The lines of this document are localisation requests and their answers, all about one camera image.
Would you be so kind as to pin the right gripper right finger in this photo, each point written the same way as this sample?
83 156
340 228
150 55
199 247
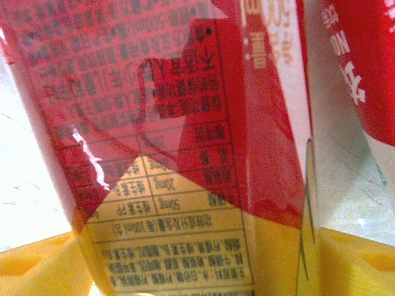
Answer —
358 268

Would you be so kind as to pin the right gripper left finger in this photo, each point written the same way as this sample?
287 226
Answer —
37 271

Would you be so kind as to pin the red teal label water bottle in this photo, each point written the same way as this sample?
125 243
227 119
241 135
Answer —
364 61

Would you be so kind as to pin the red tan label tea bottle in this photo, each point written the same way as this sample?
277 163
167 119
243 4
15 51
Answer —
185 123

